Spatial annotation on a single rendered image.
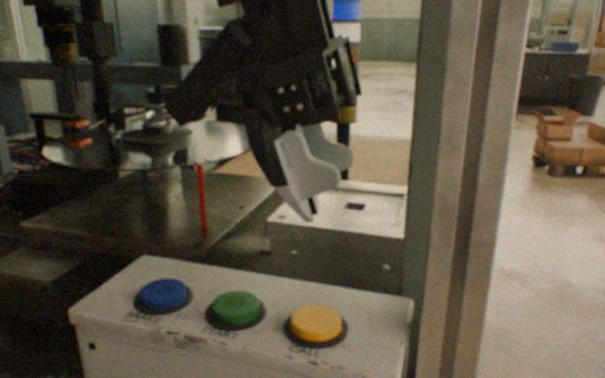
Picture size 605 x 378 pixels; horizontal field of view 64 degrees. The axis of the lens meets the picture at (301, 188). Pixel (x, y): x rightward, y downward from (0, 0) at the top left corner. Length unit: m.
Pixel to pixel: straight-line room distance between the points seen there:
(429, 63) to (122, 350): 0.35
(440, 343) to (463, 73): 0.20
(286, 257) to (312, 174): 0.21
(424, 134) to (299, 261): 0.24
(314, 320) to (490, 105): 0.20
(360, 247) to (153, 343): 0.25
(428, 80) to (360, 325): 0.21
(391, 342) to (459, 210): 0.11
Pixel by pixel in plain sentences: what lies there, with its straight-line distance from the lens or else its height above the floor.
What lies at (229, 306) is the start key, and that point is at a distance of 0.41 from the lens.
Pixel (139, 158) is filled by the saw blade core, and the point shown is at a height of 0.95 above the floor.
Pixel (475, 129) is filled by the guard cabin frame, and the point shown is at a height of 1.06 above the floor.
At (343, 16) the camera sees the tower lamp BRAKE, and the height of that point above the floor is 1.14.
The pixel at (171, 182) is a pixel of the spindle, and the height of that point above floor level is 0.88.
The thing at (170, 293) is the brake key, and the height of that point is 0.91.
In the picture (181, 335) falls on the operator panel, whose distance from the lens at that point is 0.41.
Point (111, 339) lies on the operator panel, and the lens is 0.46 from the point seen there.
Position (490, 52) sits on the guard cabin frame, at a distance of 0.33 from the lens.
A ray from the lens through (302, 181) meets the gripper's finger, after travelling 0.42.
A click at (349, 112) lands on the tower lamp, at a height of 0.99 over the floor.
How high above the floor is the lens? 1.13
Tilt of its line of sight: 19 degrees down
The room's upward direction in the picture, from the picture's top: straight up
